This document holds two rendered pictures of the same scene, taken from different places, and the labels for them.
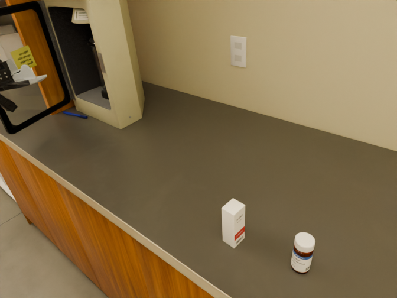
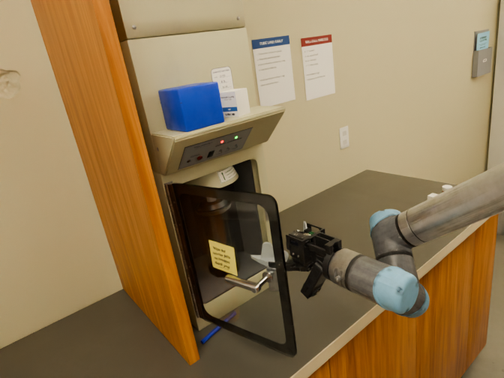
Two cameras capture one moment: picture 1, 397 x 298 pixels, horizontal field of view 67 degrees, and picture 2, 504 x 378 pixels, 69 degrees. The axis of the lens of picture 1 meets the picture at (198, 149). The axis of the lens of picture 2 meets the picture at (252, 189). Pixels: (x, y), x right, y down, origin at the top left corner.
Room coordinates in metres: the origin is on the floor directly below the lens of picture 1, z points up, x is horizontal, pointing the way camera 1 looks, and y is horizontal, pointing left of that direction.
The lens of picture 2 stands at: (0.87, 1.30, 1.64)
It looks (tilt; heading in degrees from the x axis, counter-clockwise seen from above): 20 degrees down; 282
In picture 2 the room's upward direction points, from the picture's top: 9 degrees counter-clockwise
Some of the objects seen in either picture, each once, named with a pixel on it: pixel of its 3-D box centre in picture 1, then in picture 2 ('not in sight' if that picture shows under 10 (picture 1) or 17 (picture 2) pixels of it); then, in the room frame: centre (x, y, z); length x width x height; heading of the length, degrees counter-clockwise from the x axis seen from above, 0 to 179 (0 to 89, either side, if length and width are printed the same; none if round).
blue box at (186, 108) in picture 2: not in sight; (191, 106); (1.15, 0.51, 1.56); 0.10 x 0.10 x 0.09; 48
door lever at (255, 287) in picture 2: not in sight; (247, 279); (1.04, 0.66, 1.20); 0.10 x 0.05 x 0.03; 153
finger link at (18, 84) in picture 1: (15, 83); not in sight; (0.91, 0.55, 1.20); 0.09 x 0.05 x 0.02; 101
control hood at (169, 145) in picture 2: not in sight; (225, 139); (1.10, 0.45, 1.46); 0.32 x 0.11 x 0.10; 48
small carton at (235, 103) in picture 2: not in sight; (234, 103); (1.07, 0.42, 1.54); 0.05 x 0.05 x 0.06; 65
